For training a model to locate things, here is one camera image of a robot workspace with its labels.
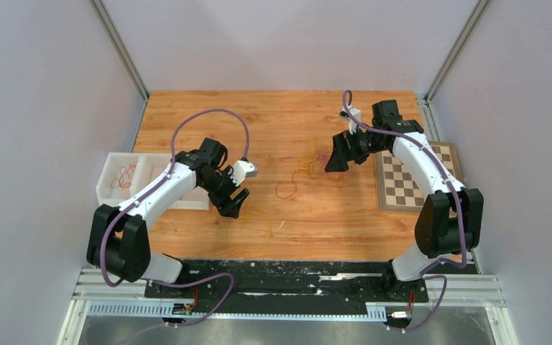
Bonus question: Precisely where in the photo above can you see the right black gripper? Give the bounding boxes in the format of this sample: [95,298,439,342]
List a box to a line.
[326,125,387,173]

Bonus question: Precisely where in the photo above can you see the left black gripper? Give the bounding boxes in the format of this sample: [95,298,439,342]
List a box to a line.
[200,166,250,220]

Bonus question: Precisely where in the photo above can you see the dark red thin cable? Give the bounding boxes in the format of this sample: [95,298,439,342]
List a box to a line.
[275,146,344,201]

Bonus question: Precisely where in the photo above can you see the yellow thin cable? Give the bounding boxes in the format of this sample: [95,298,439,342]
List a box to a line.
[227,138,331,255]

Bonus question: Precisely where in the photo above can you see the orange thin cable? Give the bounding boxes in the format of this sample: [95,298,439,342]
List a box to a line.
[110,163,138,190]

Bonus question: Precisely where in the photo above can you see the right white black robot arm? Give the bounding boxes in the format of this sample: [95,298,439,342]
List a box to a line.
[324,90,484,300]

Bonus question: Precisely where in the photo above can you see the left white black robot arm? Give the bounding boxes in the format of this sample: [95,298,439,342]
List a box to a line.
[86,138,258,298]

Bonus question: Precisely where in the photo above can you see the wooden chessboard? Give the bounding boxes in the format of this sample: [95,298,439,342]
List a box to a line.
[374,141,464,213]

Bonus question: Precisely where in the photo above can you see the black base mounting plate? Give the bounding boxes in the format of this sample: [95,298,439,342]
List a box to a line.
[140,259,428,316]

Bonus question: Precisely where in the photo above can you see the white plastic two-compartment bin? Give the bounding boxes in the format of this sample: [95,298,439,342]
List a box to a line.
[96,152,210,211]

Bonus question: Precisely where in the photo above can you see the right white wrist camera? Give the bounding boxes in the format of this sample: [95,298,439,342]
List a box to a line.
[340,106,362,134]

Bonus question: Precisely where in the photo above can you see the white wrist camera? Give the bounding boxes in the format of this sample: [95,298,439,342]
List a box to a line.
[231,160,258,186]
[340,106,362,134]

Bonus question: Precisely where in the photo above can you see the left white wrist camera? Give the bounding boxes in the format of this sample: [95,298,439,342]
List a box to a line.
[231,160,258,186]

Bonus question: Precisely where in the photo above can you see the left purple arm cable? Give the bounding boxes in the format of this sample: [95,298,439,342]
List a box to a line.
[99,108,252,329]

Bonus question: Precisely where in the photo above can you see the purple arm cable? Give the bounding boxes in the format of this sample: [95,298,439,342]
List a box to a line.
[341,89,470,333]
[99,108,252,329]

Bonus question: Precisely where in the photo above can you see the white slotted cable duct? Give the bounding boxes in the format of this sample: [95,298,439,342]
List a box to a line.
[87,303,387,322]

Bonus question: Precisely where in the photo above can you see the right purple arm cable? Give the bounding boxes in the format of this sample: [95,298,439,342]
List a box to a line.
[341,89,470,333]

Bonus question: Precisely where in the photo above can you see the aluminium frame rail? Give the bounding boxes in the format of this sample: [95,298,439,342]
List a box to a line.
[72,268,507,308]

